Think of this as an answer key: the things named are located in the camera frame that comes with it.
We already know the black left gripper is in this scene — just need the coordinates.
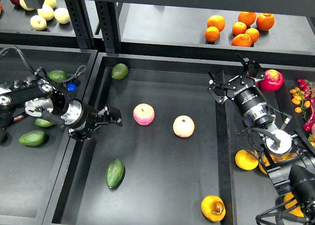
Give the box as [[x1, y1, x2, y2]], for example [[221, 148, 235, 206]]
[[64, 99, 123, 142]]

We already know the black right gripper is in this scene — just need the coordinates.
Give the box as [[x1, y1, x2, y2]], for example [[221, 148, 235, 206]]
[[208, 53, 267, 117]]

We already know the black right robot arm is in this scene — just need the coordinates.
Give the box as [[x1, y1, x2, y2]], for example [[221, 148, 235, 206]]
[[208, 58, 315, 225]]

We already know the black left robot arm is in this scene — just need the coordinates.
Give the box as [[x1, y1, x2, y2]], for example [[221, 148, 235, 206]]
[[0, 46, 122, 142]]

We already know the green avocado at tray corner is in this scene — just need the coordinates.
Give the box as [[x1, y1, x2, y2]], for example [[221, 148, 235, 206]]
[[111, 63, 129, 80]]

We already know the green avocado upper left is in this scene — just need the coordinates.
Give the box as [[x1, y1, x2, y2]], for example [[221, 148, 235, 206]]
[[48, 69, 68, 82]]

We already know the green avocado left bin middle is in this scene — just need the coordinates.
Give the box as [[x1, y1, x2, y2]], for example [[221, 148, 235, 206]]
[[35, 118, 54, 128]]

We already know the green avocado bin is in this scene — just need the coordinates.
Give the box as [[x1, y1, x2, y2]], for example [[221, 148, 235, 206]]
[[35, 118, 54, 128], [18, 130, 47, 147]]

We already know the green avocado left bin lower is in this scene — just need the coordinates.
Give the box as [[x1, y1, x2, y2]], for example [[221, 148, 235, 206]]
[[18, 130, 47, 147]]

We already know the yellow pear bin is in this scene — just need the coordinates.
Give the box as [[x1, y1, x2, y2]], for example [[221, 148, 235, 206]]
[[258, 155, 279, 175], [235, 150, 258, 170]]

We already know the dark avocado left edge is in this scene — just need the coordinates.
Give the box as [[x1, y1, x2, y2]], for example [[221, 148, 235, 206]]
[[0, 129, 7, 144]]

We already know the yellow pear in tray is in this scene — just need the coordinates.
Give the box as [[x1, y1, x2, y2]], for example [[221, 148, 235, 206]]
[[201, 195, 226, 222]]

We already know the yellow pear bottom right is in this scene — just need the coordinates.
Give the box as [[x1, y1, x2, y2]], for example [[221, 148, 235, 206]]
[[283, 192, 304, 217]]

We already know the pink red apple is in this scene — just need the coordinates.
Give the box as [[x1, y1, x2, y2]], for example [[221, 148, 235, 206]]
[[133, 103, 155, 126]]

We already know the orange front bottom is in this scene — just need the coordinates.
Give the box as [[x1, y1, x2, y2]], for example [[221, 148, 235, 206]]
[[231, 33, 252, 47]]

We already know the red apple right bin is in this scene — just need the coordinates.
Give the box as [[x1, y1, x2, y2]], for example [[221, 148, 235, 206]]
[[258, 69, 284, 92]]

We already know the orange right middle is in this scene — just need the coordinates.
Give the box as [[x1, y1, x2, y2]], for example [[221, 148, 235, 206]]
[[245, 28, 260, 44]]

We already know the orange lower left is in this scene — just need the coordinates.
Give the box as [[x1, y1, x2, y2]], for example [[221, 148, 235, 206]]
[[205, 26, 220, 42]]

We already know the small orange middle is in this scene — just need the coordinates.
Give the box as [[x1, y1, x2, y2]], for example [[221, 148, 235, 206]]
[[232, 21, 247, 36]]

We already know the orange top left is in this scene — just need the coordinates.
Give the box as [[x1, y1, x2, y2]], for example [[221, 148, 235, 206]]
[[207, 15, 225, 32]]

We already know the orange top middle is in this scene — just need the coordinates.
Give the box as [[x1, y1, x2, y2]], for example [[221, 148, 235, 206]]
[[238, 11, 257, 27]]

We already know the orange top right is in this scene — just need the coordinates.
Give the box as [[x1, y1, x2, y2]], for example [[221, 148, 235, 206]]
[[256, 13, 275, 31]]

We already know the pale yellow pink apple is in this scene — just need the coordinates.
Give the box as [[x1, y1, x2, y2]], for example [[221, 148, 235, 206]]
[[173, 115, 195, 138]]

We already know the cherry tomato vine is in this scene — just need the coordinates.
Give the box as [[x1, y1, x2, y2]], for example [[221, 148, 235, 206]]
[[289, 78, 315, 113]]

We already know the red chili pepper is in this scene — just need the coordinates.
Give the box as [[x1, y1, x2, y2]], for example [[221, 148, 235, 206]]
[[303, 104, 315, 132]]

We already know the black shelf upright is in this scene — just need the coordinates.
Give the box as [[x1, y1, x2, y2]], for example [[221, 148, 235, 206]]
[[64, 0, 123, 54]]

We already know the pale yellow apple front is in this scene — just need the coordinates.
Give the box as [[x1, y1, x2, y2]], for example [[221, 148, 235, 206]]
[[30, 15, 47, 31]]

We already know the pale yellow apple middle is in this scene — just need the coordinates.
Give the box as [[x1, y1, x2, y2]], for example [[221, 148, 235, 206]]
[[37, 4, 54, 21]]

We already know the pale yellow apple back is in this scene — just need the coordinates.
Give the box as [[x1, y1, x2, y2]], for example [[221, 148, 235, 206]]
[[44, 0, 57, 9]]

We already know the pale yellow apple slice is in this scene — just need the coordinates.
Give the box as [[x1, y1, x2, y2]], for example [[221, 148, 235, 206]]
[[19, 0, 34, 11]]

